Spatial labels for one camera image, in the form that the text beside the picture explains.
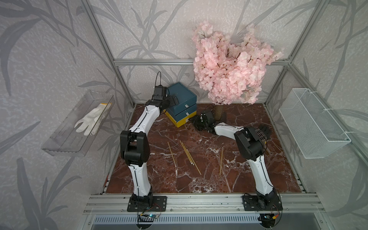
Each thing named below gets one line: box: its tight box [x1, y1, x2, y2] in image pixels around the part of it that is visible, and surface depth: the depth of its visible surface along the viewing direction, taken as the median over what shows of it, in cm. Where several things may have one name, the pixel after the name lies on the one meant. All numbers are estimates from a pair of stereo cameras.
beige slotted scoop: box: [254, 128, 267, 145], surface depth 98 cm
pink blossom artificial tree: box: [193, 22, 284, 121], surface depth 70 cm
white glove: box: [73, 102, 113, 137], surface depth 69 cm
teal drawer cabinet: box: [166, 81, 197, 123], surface depth 98 cm
